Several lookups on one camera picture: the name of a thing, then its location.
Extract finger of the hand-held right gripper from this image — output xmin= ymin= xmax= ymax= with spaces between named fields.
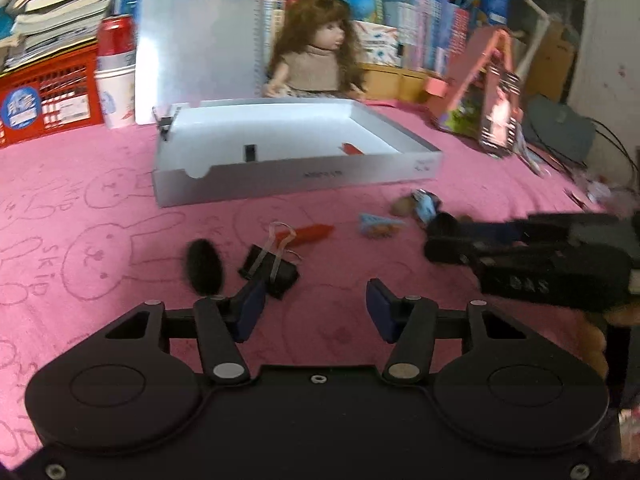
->
xmin=424 ymin=239 xmax=521 ymax=267
xmin=430 ymin=214 xmax=571 ymax=247

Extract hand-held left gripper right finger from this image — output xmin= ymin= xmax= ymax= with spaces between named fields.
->
xmin=366 ymin=279 xmax=541 ymax=382

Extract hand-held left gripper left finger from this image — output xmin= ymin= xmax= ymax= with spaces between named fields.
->
xmin=102 ymin=280 xmax=267 ymax=385

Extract large black binder clip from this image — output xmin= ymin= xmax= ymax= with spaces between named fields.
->
xmin=238 ymin=221 xmax=303 ymax=301

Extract white cardboard box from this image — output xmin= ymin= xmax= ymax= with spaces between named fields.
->
xmin=152 ymin=97 xmax=443 ymax=209

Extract person's right hand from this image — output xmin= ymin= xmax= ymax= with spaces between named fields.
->
xmin=577 ymin=304 xmax=640 ymax=377

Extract blue wrapped candy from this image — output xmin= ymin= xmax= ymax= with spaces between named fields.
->
xmin=410 ymin=189 xmax=443 ymax=226

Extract blue candy wrapper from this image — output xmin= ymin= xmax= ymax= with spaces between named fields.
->
xmin=359 ymin=214 xmax=407 ymax=239

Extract scattered small cards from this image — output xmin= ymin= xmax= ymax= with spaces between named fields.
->
xmin=565 ymin=171 xmax=620 ymax=210

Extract grey flat pad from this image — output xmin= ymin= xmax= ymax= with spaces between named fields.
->
xmin=525 ymin=95 xmax=597 ymax=167

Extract pink triangular toy house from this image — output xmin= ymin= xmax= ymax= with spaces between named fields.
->
xmin=425 ymin=27 xmax=523 ymax=142

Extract wooden drawer unit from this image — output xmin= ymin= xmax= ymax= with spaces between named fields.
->
xmin=360 ymin=62 xmax=437 ymax=104

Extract brown cardboard box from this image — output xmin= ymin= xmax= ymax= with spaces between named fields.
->
xmin=525 ymin=20 xmax=577 ymax=104

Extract pink rabbit-print blanket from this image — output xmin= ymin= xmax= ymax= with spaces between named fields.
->
xmin=0 ymin=100 xmax=640 ymax=466

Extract white stick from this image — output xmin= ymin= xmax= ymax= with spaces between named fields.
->
xmin=520 ymin=0 xmax=552 ymax=77

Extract row of upright books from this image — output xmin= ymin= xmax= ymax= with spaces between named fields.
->
xmin=262 ymin=0 xmax=511 ymax=75

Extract white pencil-print box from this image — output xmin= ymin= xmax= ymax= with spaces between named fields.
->
xmin=355 ymin=20 xmax=401 ymax=67

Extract long-haired doll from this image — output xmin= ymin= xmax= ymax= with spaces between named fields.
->
xmin=262 ymin=0 xmax=368 ymax=101

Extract white paper cup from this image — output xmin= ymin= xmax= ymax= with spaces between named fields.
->
xmin=94 ymin=51 xmax=137 ymax=130

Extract translucent plastic clipboard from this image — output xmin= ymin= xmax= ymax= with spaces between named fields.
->
xmin=135 ymin=0 xmax=263 ymax=126

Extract red plastic crate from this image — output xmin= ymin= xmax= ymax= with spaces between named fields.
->
xmin=0 ymin=42 xmax=103 ymax=148

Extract red soda can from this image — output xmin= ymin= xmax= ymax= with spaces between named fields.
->
xmin=97 ymin=15 xmax=137 ymax=57

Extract pile of loose books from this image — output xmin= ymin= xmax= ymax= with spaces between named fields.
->
xmin=0 ymin=0 xmax=118 ymax=68

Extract black cable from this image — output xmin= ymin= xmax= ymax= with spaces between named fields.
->
xmin=590 ymin=119 xmax=637 ymax=173

